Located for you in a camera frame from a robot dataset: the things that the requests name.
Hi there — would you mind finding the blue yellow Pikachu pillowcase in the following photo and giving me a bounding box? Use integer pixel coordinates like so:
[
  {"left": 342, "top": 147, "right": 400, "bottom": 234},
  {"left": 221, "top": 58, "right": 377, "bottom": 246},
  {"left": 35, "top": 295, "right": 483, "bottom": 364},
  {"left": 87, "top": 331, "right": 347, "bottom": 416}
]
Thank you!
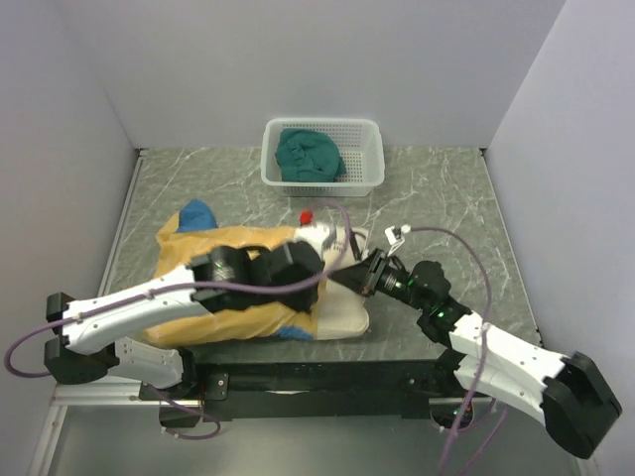
[{"left": 141, "top": 200, "right": 318, "bottom": 348}]

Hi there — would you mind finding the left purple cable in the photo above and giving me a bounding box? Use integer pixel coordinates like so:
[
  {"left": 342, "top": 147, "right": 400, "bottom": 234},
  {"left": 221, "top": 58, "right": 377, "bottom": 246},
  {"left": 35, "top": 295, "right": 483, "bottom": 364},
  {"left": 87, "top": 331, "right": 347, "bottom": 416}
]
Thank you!
[{"left": 3, "top": 200, "right": 352, "bottom": 441}]

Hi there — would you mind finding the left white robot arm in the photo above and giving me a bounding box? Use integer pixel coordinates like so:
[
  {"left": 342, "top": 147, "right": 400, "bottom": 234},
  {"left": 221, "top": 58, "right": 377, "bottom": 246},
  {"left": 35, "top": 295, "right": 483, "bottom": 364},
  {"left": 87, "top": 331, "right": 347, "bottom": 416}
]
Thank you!
[{"left": 44, "top": 239, "right": 324, "bottom": 399}]

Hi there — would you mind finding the black base bar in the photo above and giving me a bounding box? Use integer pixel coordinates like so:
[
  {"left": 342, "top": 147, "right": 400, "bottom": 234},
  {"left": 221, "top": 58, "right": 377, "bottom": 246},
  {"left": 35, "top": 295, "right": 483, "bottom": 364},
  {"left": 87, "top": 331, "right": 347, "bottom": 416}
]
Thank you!
[{"left": 164, "top": 360, "right": 466, "bottom": 422}]

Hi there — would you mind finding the cream pillow with bear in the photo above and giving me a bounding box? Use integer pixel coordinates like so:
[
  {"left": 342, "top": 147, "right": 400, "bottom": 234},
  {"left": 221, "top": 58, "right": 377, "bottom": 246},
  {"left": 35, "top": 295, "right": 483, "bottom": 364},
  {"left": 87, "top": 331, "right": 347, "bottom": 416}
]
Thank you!
[{"left": 312, "top": 228, "right": 369, "bottom": 340}]

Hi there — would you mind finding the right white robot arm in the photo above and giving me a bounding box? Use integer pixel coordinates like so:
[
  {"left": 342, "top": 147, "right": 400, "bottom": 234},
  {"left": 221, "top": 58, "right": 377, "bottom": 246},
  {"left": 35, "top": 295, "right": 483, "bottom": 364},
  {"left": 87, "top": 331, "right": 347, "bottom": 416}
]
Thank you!
[{"left": 331, "top": 250, "right": 622, "bottom": 459}]

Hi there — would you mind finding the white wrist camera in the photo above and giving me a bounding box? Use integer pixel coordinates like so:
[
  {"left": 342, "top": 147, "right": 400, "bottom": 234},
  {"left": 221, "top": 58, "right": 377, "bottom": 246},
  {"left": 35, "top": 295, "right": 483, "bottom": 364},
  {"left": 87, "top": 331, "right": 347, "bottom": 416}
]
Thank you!
[
  {"left": 384, "top": 224, "right": 411, "bottom": 257},
  {"left": 293, "top": 209, "right": 348, "bottom": 263}
]

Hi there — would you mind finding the white plastic basket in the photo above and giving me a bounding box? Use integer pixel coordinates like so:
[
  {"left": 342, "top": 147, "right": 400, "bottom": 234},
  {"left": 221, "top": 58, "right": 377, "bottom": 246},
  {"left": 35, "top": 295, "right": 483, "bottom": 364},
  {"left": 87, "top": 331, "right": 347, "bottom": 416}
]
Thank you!
[{"left": 260, "top": 118, "right": 385, "bottom": 197}]

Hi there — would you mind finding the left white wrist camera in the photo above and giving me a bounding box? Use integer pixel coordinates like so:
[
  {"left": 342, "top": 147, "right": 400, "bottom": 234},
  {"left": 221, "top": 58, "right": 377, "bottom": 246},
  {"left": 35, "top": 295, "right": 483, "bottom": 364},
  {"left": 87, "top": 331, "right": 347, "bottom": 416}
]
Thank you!
[{"left": 293, "top": 209, "right": 348, "bottom": 263}]

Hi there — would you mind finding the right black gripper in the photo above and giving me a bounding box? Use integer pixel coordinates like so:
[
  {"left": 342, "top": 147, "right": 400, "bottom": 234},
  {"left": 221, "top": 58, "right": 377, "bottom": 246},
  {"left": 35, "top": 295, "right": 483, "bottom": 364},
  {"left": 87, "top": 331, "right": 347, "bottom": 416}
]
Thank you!
[{"left": 328, "top": 247, "right": 429, "bottom": 312}]

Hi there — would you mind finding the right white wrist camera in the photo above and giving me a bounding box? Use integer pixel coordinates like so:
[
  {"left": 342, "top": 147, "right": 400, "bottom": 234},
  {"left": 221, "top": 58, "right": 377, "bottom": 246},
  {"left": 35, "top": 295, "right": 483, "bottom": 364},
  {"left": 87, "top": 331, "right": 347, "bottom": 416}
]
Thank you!
[{"left": 384, "top": 224, "right": 411, "bottom": 257}]

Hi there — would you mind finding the green cloth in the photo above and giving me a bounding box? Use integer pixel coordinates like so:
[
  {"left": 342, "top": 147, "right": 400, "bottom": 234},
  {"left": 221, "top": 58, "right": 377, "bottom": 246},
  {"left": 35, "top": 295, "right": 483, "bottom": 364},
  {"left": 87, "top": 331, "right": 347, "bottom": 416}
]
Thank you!
[{"left": 275, "top": 128, "right": 347, "bottom": 182}]

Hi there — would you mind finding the aluminium frame rail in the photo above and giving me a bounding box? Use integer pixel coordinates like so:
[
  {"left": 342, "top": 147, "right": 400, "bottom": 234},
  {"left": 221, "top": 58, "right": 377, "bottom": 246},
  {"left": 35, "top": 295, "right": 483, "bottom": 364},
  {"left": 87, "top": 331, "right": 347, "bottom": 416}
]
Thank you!
[{"left": 52, "top": 377, "right": 141, "bottom": 407}]

